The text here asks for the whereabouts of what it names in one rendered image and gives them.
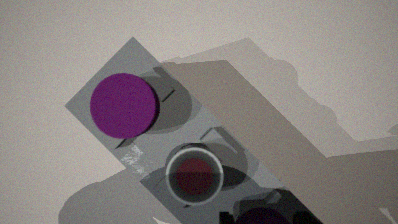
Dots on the purple cylinder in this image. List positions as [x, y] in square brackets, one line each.
[124, 106]

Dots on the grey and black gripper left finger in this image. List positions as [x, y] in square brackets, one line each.
[226, 218]

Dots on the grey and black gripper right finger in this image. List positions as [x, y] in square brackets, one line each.
[303, 217]

